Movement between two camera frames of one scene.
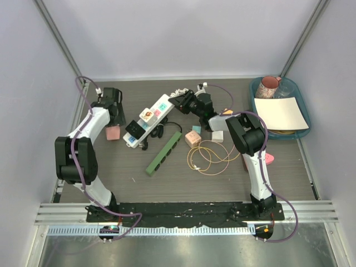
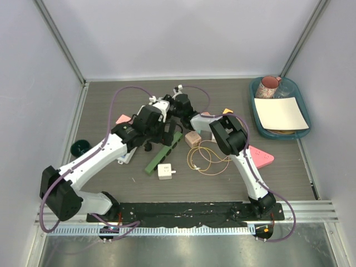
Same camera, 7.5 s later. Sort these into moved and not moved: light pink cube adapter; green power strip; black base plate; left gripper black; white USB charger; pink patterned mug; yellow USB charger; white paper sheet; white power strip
Moved: white USB charger; white power strip; left gripper black
Not moved: green power strip; pink patterned mug; white paper sheet; black base plate; yellow USB charger; light pink cube adapter
